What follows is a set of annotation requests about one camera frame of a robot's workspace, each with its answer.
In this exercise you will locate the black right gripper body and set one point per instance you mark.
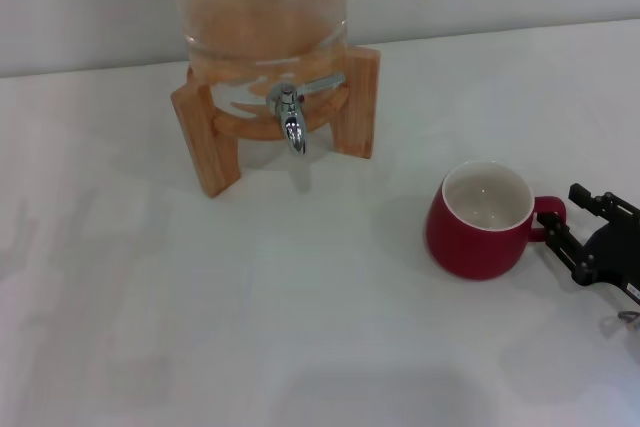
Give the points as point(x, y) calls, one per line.
point(617, 257)

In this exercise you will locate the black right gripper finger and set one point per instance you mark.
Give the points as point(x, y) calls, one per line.
point(570, 249)
point(610, 204)

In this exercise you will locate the red cup with white inside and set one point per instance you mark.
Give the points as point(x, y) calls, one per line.
point(470, 252)

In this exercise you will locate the chrome faucet with lever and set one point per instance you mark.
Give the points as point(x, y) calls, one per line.
point(295, 127)

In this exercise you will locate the wooden dispenser stand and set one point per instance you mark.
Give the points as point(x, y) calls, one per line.
point(357, 97)

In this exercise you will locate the clear glass drink dispenser jar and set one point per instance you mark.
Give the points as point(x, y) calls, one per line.
point(260, 2)

